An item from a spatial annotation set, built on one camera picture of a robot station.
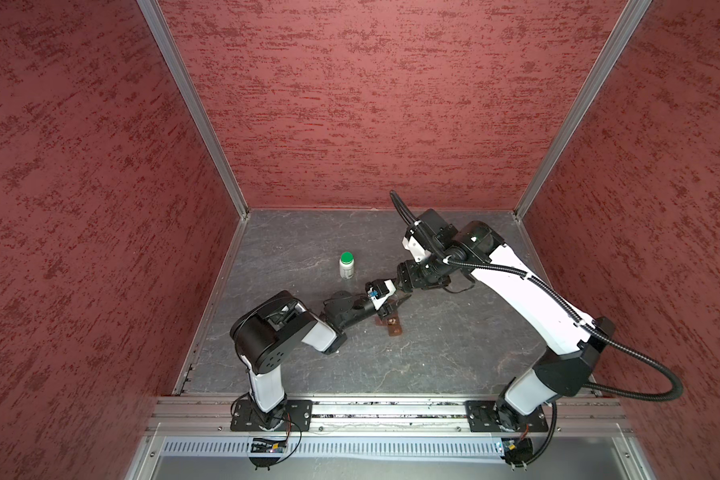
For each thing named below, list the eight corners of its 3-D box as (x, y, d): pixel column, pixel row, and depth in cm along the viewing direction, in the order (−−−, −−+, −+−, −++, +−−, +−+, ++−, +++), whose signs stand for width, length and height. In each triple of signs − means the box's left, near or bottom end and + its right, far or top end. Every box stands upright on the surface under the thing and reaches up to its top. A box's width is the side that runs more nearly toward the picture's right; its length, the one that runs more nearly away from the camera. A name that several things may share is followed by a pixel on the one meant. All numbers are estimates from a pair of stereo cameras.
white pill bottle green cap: (341, 279, 102) (339, 263, 94) (342, 267, 105) (340, 251, 98) (354, 279, 102) (353, 263, 95) (354, 267, 105) (353, 251, 98)
